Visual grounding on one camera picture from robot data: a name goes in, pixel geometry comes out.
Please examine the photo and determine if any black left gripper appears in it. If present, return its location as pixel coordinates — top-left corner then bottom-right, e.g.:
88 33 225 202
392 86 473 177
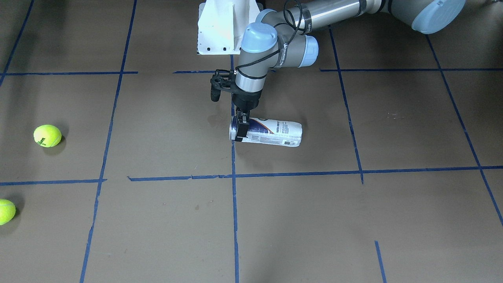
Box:
234 90 262 142

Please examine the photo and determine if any white blue tennis ball can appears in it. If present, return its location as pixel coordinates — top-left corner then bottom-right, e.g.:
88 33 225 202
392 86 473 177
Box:
242 118 303 147

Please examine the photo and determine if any yellow Wilson tennis ball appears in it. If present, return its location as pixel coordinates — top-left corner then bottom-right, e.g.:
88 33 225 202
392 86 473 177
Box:
33 124 62 147

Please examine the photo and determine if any yellow Roland Garros tennis ball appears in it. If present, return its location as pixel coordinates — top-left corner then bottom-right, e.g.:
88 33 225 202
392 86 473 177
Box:
0 199 17 225

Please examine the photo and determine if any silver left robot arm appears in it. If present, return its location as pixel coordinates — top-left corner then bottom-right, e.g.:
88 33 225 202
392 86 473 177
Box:
230 0 465 142

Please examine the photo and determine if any white pedestal column base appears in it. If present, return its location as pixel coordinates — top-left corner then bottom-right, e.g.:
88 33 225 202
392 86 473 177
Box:
197 0 264 55

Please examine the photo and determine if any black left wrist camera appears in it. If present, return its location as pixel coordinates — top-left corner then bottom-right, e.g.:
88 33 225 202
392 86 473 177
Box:
210 69 235 102

